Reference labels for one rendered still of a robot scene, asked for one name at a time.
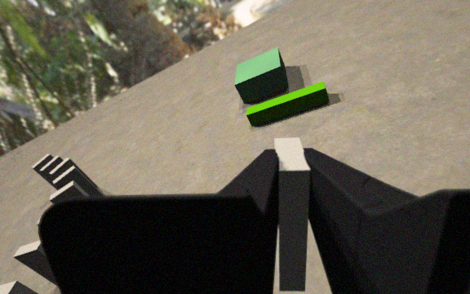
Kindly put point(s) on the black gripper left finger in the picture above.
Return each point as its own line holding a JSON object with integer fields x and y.
{"x": 226, "y": 240}

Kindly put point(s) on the green rectangular block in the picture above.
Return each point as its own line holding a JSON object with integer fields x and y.
{"x": 261, "y": 76}

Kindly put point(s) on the green rectangular bar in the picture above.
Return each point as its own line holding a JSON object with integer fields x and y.
{"x": 289, "y": 103}

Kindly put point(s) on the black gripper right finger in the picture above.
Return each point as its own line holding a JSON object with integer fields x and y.
{"x": 374, "y": 238}

